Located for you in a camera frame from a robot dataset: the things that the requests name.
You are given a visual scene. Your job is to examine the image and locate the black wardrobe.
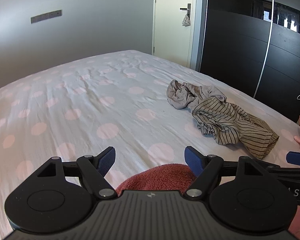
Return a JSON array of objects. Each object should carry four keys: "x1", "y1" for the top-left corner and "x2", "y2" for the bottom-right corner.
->
[{"x1": 199, "y1": 0, "x2": 300, "y2": 124}]

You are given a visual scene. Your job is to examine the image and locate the bed with pink-dotted sheet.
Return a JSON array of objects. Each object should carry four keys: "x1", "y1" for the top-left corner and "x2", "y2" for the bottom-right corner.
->
[{"x1": 0, "y1": 49, "x2": 300, "y2": 240}]

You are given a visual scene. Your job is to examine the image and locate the white door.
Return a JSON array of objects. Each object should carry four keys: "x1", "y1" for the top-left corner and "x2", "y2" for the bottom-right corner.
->
[{"x1": 152, "y1": 0, "x2": 198, "y2": 68}]

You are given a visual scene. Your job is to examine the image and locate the red terry towel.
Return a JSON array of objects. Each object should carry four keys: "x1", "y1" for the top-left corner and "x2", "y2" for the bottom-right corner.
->
[{"x1": 115, "y1": 163, "x2": 198, "y2": 197}]

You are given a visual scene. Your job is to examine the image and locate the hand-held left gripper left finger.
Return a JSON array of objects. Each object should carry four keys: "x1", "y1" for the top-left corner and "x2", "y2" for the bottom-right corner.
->
[{"x1": 36, "y1": 147, "x2": 118, "y2": 199}]

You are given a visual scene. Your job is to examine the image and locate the beige striped garment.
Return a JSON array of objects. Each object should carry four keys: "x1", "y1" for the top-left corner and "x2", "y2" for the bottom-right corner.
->
[{"x1": 192, "y1": 96, "x2": 280, "y2": 159}]

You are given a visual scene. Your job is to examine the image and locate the grey wall switch panel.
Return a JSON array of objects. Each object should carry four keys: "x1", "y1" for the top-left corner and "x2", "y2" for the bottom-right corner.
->
[{"x1": 30, "y1": 9, "x2": 63, "y2": 24}]

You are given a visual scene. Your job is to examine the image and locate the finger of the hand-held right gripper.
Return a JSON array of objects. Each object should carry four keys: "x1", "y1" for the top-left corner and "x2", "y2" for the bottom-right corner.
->
[
  {"x1": 267, "y1": 165, "x2": 300, "y2": 179},
  {"x1": 286, "y1": 151, "x2": 300, "y2": 168}
]

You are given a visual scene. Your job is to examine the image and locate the grey crumpled garment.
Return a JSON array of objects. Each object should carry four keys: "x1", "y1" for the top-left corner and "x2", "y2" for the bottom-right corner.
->
[{"x1": 166, "y1": 79, "x2": 227, "y2": 111}]

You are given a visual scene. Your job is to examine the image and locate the small patterned hanging pouch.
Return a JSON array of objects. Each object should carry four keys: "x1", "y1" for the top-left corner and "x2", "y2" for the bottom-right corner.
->
[{"x1": 181, "y1": 11, "x2": 191, "y2": 27}]

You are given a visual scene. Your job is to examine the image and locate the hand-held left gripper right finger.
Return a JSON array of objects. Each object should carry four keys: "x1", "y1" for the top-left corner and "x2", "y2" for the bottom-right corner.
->
[{"x1": 184, "y1": 146, "x2": 278, "y2": 198}]

